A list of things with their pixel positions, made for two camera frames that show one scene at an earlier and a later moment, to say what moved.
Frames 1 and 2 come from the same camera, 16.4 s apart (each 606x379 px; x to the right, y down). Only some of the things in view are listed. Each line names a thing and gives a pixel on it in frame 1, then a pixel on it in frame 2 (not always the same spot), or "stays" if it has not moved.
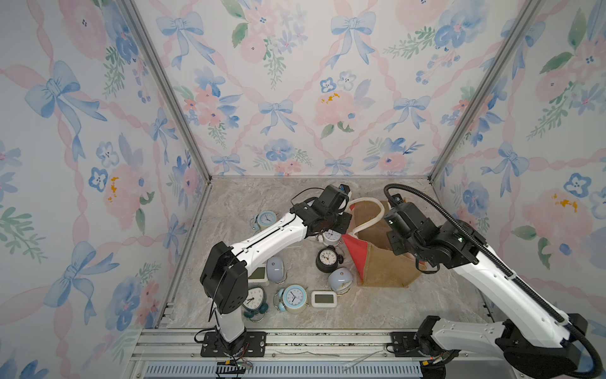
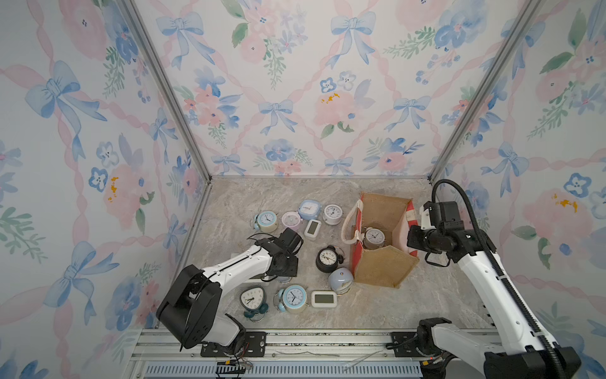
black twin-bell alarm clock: (327, 260) stays
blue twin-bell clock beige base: (264, 219) stays
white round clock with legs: (331, 238) to (373, 238)
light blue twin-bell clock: (292, 299) stays
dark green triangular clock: (254, 303) stays
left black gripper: (345, 219) to (293, 269)
